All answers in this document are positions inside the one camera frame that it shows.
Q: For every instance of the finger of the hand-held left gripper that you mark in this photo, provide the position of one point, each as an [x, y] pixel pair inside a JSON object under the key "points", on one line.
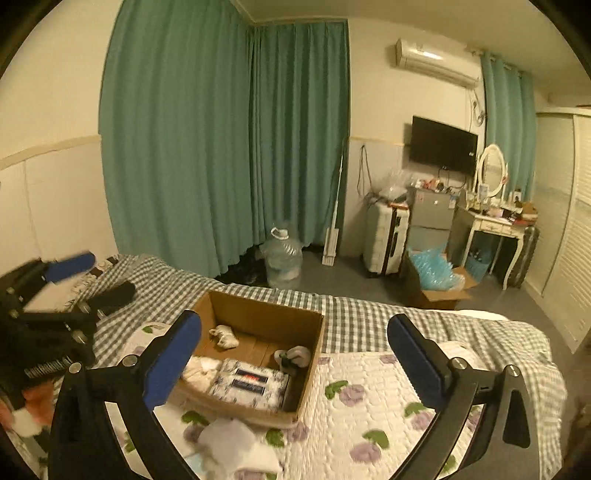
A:
{"points": [[115, 295], [69, 267]]}

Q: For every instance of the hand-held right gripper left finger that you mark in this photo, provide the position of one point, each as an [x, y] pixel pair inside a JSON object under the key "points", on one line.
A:
{"points": [[171, 364]]}

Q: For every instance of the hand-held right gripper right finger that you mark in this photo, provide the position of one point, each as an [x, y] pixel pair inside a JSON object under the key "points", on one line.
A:
{"points": [[415, 364]]}

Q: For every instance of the white cloth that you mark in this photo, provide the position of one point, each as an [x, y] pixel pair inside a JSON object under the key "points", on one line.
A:
{"points": [[201, 369], [235, 443]]}

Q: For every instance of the cardboard box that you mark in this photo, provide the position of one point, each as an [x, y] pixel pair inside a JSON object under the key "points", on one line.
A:
{"points": [[438, 300], [309, 369]]}

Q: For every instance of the folded white cloth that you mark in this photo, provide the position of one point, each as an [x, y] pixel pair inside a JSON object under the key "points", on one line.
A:
{"points": [[201, 369]]}

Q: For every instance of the crumpled white sock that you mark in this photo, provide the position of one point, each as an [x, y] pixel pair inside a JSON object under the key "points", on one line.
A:
{"points": [[225, 337]]}

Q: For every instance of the cardboard box on floor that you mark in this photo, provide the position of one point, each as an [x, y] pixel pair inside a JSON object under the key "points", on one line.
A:
{"points": [[438, 300]]}

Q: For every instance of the floral quilted bed cover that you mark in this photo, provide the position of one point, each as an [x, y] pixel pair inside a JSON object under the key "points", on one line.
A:
{"points": [[360, 406]]}

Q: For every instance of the checked blanket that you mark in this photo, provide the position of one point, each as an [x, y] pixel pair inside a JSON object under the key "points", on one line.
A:
{"points": [[360, 318]]}

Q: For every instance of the patterned tissue pack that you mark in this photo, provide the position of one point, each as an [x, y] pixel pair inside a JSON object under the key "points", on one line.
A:
{"points": [[249, 385]]}

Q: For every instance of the blue plastic wrapping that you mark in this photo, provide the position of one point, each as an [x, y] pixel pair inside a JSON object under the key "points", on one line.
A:
{"points": [[434, 270]]}

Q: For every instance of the light blue face mask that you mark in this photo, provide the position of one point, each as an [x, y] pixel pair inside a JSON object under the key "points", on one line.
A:
{"points": [[194, 461]]}

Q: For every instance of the blue waste bin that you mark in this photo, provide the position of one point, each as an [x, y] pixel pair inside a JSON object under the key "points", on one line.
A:
{"points": [[478, 267]]}

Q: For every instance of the grey white rolled sock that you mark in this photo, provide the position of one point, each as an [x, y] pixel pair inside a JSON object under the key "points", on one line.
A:
{"points": [[293, 357]]}

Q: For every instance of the white suitcase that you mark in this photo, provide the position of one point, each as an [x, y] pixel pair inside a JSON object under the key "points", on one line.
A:
{"points": [[383, 240]]}

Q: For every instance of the grey mini fridge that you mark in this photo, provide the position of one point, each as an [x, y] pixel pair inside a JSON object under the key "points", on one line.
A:
{"points": [[431, 217]]}

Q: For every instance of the large clear water jug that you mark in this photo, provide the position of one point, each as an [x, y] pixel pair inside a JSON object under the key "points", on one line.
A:
{"points": [[279, 258]]}

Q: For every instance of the dark suitcase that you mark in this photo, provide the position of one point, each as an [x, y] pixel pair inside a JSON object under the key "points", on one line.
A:
{"points": [[526, 254]]}

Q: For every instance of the white vanity desk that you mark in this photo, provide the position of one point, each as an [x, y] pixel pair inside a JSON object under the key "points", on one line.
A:
{"points": [[489, 225]]}

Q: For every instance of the white flat mop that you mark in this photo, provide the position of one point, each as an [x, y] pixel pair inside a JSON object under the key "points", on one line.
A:
{"points": [[334, 221]]}

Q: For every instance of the green curtain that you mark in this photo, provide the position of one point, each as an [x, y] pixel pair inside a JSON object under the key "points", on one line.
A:
{"points": [[175, 138], [300, 138], [505, 120]]}

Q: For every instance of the clear plastic bags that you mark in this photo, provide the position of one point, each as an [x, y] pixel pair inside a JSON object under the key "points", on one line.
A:
{"points": [[392, 187]]}

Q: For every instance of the white louvred wardrobe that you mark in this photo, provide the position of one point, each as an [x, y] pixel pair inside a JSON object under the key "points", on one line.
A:
{"points": [[568, 221]]}

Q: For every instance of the oval white vanity mirror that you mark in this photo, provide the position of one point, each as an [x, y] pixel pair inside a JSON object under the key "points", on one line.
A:
{"points": [[490, 166]]}

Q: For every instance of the white air conditioner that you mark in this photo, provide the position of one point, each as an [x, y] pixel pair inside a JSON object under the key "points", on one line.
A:
{"points": [[434, 62]]}

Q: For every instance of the black wall television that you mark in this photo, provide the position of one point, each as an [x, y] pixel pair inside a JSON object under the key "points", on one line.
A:
{"points": [[443, 145]]}

